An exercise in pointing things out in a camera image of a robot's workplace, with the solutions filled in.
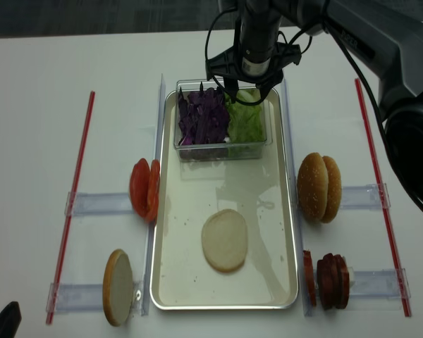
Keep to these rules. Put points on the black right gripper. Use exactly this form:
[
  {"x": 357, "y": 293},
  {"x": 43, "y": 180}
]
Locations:
[{"x": 256, "y": 56}]

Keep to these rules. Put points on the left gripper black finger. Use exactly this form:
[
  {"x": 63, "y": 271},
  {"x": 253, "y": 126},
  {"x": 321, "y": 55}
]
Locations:
[{"x": 10, "y": 318}]

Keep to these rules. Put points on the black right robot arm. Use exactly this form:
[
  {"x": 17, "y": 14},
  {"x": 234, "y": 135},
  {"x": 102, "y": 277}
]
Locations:
[{"x": 390, "y": 44}]

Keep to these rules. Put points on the green lettuce in box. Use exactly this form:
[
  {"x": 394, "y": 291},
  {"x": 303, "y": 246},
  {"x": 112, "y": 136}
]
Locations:
[{"x": 245, "y": 122}]

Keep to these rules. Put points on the left tomato slice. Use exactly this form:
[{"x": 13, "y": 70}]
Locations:
[{"x": 138, "y": 187}]

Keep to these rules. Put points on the tomato slice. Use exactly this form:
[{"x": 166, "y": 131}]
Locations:
[
  {"x": 138, "y": 187},
  {"x": 153, "y": 192}
]

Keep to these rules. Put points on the right tomato slice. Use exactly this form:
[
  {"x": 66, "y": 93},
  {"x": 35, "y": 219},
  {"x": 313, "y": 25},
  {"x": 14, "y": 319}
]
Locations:
[{"x": 153, "y": 192}]

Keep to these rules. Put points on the single meat slice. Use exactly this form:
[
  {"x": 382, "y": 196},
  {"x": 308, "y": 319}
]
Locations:
[{"x": 309, "y": 277}]

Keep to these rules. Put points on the stack of meat slices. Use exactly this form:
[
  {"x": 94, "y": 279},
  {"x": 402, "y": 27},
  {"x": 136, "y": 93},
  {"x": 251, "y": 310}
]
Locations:
[{"x": 333, "y": 279}]

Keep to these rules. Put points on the shredded purple cabbage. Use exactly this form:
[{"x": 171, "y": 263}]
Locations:
[{"x": 203, "y": 117}]

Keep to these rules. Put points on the clear plastic salad box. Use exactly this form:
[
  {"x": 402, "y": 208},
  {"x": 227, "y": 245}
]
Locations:
[{"x": 227, "y": 150}]

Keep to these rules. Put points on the left red rod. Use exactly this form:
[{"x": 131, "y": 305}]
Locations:
[{"x": 66, "y": 228}]

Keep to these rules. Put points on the red rod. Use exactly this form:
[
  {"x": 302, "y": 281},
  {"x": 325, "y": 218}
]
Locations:
[
  {"x": 66, "y": 228},
  {"x": 387, "y": 216}
]

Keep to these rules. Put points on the left sesame bun top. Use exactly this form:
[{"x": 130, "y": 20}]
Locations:
[{"x": 312, "y": 186}]

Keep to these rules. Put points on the sesame bun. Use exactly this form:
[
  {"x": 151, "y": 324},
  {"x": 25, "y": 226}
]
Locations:
[
  {"x": 312, "y": 186},
  {"x": 334, "y": 192}
]

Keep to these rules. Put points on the upright bun half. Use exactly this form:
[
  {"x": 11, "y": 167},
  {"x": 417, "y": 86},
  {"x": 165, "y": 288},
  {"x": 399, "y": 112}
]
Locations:
[{"x": 117, "y": 290}]

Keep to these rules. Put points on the white metal tray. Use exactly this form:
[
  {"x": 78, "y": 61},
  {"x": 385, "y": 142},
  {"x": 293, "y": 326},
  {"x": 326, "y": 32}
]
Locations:
[{"x": 190, "y": 192}]

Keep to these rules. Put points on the right sesame bun top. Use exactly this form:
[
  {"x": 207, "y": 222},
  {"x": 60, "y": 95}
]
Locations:
[{"x": 334, "y": 192}]

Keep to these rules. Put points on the bun bottom on tray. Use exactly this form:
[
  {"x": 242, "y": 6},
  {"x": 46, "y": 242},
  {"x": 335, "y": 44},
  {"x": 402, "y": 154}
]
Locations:
[{"x": 224, "y": 240}]

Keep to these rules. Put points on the white pusher block right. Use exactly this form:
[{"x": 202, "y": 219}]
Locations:
[{"x": 351, "y": 275}]

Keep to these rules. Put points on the right red rod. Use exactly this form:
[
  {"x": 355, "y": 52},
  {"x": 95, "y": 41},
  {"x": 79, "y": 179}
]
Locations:
[{"x": 387, "y": 216}]

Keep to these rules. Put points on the lower left clear rail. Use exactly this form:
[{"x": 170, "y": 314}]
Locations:
[{"x": 70, "y": 298}]

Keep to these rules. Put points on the left long clear rail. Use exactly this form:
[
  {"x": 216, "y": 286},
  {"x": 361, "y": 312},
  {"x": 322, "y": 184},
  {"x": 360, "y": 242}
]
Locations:
[{"x": 146, "y": 298}]

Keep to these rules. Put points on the long clear rail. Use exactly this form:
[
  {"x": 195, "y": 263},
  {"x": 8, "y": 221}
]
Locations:
[
  {"x": 296, "y": 215},
  {"x": 146, "y": 298}
]

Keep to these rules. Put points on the upper right clear rail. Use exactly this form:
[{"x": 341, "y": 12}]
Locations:
[{"x": 366, "y": 197}]

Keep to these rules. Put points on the upper left clear rail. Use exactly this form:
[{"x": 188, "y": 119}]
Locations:
[{"x": 82, "y": 204}]

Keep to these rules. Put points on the right long clear rail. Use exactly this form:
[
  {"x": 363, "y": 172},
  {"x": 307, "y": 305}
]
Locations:
[{"x": 296, "y": 215}]

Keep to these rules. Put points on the lower right clear rail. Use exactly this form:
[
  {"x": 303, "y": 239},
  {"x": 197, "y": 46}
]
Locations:
[{"x": 380, "y": 284}]

